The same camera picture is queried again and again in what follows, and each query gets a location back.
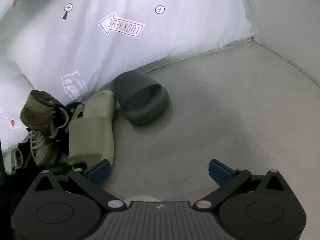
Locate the olive tan lace sneaker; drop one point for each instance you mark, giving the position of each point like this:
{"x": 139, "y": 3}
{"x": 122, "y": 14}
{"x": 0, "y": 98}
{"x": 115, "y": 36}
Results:
{"x": 47, "y": 121}

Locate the white printed curtain cloth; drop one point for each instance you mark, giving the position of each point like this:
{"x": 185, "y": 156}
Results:
{"x": 72, "y": 48}

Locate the dark grey slide sandal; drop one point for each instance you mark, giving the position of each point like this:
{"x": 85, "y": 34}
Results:
{"x": 141, "y": 98}

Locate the black fleece lined shoe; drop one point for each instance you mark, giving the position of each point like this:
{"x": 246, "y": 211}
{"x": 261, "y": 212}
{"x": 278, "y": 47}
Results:
{"x": 18, "y": 158}

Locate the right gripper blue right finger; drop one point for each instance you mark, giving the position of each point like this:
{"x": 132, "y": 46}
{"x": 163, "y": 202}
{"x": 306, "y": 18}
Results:
{"x": 230, "y": 182}

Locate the light green slide sandal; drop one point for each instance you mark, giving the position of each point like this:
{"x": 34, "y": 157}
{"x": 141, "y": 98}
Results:
{"x": 91, "y": 136}

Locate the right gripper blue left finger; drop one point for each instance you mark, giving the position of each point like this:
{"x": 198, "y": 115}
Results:
{"x": 89, "y": 182}

